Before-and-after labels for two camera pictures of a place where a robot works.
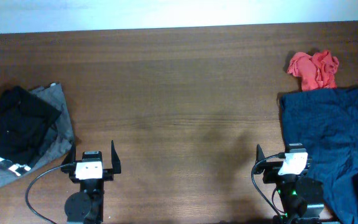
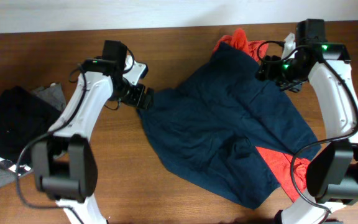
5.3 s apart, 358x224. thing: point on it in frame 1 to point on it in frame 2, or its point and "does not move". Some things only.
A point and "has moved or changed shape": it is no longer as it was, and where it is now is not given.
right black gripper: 272,170 to 268,70
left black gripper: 68,165 to 135,99
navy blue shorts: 338,128 has moved or changed shape
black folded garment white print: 15,127 does not move
